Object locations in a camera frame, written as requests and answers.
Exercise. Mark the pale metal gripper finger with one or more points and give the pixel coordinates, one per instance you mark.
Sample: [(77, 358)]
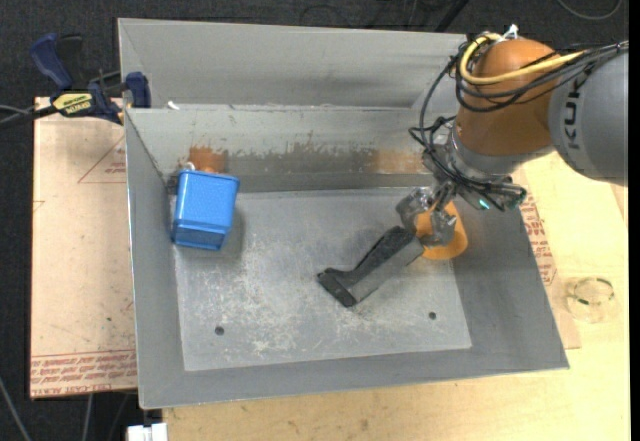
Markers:
[(409, 223), (442, 229)]

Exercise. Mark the orange plastic cup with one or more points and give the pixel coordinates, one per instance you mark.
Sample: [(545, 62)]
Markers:
[(450, 244)]

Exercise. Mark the black and grey scraper tool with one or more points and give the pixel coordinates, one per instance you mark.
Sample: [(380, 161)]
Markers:
[(372, 264)]

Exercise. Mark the grey metal bin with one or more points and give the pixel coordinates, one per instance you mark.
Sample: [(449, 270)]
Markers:
[(320, 309)]

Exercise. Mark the clear glass cup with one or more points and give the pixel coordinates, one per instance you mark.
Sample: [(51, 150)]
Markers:
[(591, 298)]

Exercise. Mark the blue plastic box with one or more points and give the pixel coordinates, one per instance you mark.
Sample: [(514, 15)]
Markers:
[(204, 209)]

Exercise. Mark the brown cardboard board, red print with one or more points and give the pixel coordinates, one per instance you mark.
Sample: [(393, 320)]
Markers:
[(80, 249)]

